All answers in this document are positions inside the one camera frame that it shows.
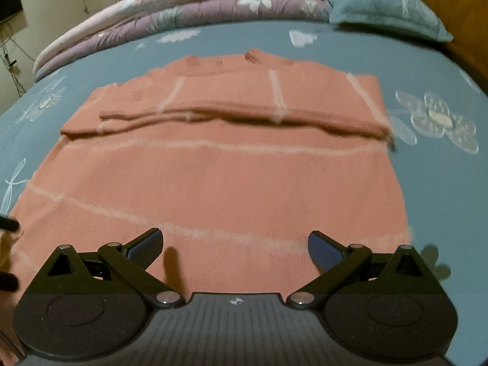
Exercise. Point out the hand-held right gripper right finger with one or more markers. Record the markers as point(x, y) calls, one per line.
point(324, 252)

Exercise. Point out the wooden headboard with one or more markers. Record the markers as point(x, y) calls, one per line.
point(457, 3)

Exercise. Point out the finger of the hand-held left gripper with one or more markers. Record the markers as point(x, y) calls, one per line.
point(8, 224)
point(7, 282)

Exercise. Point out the purple floral quilt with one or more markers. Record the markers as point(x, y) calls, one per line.
point(198, 15)

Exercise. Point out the teal floral bedsheet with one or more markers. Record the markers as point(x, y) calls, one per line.
point(438, 179)

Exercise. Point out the pink striped knit sweater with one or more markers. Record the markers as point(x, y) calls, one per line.
point(228, 179)

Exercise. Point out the teal pillow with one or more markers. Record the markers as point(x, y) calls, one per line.
point(385, 7)

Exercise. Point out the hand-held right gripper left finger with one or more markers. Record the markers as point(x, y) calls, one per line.
point(146, 247)

